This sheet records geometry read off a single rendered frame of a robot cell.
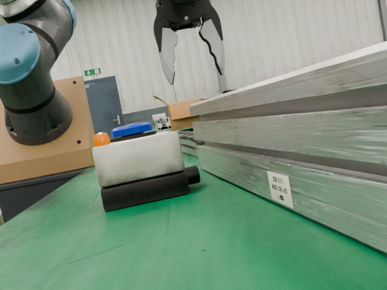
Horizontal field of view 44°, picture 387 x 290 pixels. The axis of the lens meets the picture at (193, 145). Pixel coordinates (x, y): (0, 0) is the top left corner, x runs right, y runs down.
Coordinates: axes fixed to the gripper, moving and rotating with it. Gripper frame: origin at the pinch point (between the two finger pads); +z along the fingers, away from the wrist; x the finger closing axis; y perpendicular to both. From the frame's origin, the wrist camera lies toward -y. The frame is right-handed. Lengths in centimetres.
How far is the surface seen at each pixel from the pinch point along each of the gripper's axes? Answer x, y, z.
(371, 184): 5, -60, 11
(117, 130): 14.6, -32.2, 6.5
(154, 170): 12.1, -34.7, 10.7
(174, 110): -19, 192, 3
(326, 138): 5, -57, 9
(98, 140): 16.5, -34.5, 6.9
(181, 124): -21, 193, 11
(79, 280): 18, -54, 13
